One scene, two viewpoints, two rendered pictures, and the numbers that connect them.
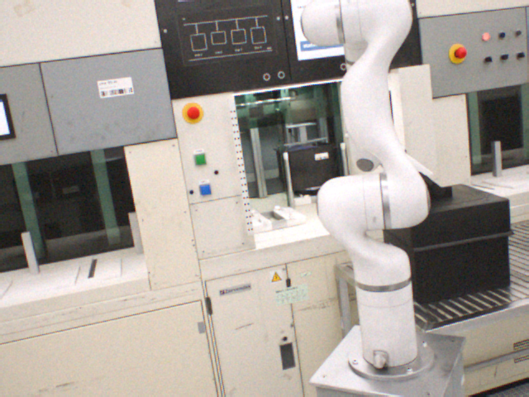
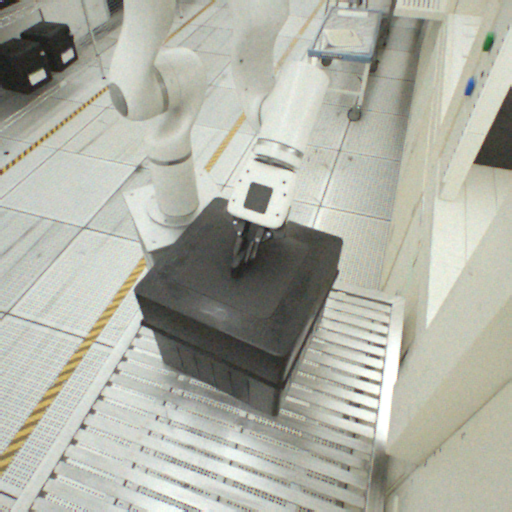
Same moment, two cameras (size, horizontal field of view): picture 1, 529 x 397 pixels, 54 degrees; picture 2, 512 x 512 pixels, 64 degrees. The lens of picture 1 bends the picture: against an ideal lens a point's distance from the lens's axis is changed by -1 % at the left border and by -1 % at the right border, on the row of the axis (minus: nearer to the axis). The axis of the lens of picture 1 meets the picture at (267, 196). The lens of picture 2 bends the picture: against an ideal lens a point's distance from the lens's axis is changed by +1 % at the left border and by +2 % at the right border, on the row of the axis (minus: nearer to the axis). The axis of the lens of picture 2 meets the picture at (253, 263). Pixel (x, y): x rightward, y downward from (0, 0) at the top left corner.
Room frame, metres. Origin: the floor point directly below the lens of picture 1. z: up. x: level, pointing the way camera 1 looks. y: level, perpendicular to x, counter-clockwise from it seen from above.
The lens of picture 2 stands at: (1.76, -0.89, 1.56)
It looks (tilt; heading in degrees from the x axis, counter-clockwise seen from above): 49 degrees down; 122
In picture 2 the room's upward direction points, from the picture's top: straight up
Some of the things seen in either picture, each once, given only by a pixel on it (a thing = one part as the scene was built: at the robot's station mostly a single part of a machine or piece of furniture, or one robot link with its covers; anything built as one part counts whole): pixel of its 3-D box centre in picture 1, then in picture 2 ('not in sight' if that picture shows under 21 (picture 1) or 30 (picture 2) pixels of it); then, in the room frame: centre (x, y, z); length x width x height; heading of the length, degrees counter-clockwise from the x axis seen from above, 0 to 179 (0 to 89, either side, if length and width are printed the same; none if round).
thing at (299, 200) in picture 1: (309, 193); not in sight; (2.42, -0.20, 0.89); 0.22 x 0.21 x 0.04; 13
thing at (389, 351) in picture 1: (387, 320); (174, 180); (1.08, -0.22, 0.85); 0.19 x 0.19 x 0.18
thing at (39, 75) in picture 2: not in sight; (21, 65); (-1.18, 0.74, 0.31); 0.30 x 0.28 x 0.26; 99
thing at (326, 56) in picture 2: not in sight; (345, 60); (0.66, 2.21, 0.24); 0.97 x 0.52 x 0.48; 106
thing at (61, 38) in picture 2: not in sight; (51, 46); (-1.28, 1.08, 0.31); 0.30 x 0.28 x 0.26; 107
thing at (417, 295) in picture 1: (442, 251); (245, 314); (1.49, -0.50, 0.85); 0.28 x 0.28 x 0.17; 5
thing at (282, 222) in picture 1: (272, 217); not in sight; (2.05, -0.01, 0.89); 0.22 x 0.21 x 0.04; 13
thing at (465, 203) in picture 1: (439, 209); (244, 275); (1.49, -0.50, 0.98); 0.29 x 0.29 x 0.13; 5
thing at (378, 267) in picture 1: (362, 229); (172, 104); (1.09, -0.19, 1.07); 0.19 x 0.12 x 0.24; 77
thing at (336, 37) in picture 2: not in sight; (342, 36); (0.68, 2.03, 0.47); 0.31 x 0.23 x 0.02; 125
